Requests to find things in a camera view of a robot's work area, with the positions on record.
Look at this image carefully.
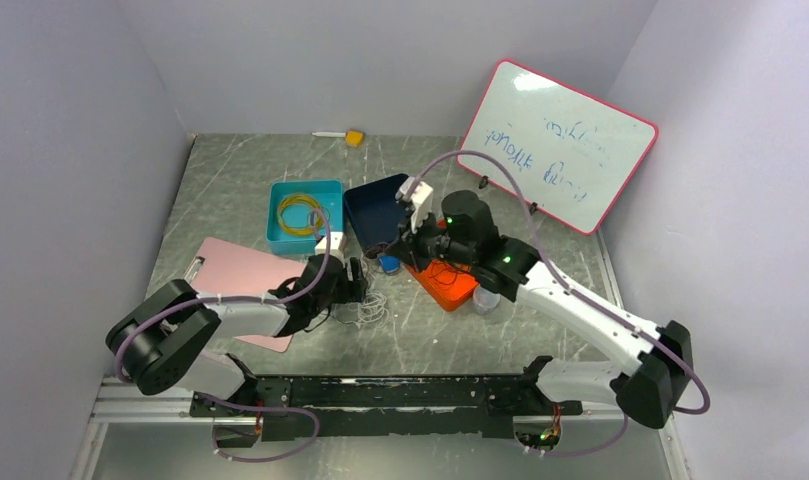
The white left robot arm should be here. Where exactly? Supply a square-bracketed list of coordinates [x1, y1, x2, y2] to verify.
[105, 254, 369, 416]

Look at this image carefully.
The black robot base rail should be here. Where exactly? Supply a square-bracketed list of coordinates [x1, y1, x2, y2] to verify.
[189, 356, 582, 442]

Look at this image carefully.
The clear plastic cup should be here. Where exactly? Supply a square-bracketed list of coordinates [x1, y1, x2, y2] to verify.
[471, 286, 501, 315]

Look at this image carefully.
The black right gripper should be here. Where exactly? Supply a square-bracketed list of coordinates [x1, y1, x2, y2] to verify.
[386, 205, 476, 274]

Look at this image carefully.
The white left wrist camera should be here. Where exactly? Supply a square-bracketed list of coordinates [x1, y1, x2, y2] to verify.
[314, 231, 347, 264]

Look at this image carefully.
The teal plastic tray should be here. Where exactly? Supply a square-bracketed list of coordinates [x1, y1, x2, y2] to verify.
[266, 179, 345, 256]

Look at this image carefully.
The pink clipboard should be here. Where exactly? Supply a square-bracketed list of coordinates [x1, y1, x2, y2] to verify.
[183, 237, 304, 353]

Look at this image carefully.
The orange plastic tray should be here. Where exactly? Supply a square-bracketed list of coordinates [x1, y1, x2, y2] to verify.
[406, 260, 478, 312]

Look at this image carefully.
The pink framed whiteboard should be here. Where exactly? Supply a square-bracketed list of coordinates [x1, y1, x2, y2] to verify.
[457, 59, 659, 234]

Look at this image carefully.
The yellow block eraser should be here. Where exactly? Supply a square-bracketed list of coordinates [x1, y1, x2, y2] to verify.
[343, 130, 365, 148]

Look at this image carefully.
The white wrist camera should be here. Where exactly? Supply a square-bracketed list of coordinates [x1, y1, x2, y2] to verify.
[314, 231, 347, 264]
[395, 176, 434, 233]

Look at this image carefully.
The white cable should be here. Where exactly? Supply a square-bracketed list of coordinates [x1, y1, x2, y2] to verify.
[331, 291, 392, 327]

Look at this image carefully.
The yellow coiled cable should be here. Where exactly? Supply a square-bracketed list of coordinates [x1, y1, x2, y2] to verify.
[276, 193, 330, 238]

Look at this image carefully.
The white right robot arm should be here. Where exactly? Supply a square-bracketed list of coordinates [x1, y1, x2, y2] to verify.
[386, 190, 693, 429]

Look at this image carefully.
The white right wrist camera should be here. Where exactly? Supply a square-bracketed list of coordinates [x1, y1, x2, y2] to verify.
[395, 176, 434, 233]

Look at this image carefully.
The navy blue plastic tray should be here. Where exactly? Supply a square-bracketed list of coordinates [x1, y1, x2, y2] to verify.
[343, 173, 409, 253]

